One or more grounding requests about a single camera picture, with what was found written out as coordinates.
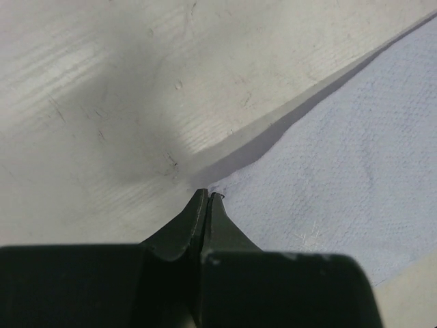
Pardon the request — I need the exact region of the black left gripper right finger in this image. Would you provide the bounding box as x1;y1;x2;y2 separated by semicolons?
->
201;193;261;327

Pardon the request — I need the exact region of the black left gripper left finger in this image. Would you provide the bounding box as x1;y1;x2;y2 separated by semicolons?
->
136;189;208;327

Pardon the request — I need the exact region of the light blue towel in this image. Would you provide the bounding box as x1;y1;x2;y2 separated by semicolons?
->
191;18;436;284

